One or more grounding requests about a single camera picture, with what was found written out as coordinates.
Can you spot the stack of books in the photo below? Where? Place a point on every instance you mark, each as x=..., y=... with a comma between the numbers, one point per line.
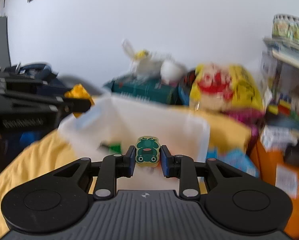
x=289, y=52

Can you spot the small white blue box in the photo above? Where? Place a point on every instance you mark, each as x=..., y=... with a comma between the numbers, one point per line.
x=274, y=137

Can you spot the dark teal cardboard box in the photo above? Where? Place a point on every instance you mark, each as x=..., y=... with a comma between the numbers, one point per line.
x=149, y=90

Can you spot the colourful toy block set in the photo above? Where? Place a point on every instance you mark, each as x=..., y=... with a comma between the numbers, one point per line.
x=289, y=110

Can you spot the yellow square studded block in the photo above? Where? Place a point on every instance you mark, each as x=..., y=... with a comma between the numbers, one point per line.
x=78, y=92

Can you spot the white paper label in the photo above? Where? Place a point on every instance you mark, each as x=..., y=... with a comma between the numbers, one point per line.
x=287, y=180

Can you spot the white plastic storage bin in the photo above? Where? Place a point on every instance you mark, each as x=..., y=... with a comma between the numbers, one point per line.
x=152, y=117

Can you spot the large green toy block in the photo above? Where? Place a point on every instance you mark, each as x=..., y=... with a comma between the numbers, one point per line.
x=114, y=147

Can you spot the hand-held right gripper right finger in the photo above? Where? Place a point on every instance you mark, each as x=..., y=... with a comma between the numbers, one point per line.
x=164, y=163

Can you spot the light blue cardboard box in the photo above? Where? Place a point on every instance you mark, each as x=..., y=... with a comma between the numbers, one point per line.
x=234, y=160

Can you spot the orange box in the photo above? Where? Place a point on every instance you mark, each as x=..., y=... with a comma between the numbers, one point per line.
x=269, y=172

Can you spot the grey cushion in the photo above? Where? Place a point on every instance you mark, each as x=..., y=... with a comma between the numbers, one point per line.
x=89, y=85

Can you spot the dark blue backpack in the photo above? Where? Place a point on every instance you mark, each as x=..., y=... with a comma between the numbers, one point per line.
x=39, y=72

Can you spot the yellow quilted blanket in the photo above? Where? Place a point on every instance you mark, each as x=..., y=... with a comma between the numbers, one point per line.
x=27, y=167

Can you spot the black power adapter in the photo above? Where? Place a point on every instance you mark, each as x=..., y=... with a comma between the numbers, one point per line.
x=297, y=152

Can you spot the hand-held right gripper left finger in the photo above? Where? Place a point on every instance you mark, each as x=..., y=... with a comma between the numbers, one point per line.
x=132, y=160

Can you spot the pink package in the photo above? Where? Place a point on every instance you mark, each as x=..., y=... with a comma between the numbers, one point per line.
x=242, y=117

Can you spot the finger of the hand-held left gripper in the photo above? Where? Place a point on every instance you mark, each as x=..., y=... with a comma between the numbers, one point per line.
x=27, y=95
x=72, y=105

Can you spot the white plastic bag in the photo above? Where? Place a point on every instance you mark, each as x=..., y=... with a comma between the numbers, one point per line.
x=149, y=65

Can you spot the green frog wooden block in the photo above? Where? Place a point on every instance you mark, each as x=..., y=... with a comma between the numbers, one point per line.
x=147, y=152

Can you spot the yellow and red snack bag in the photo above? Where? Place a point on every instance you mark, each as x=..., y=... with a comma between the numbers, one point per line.
x=239, y=85

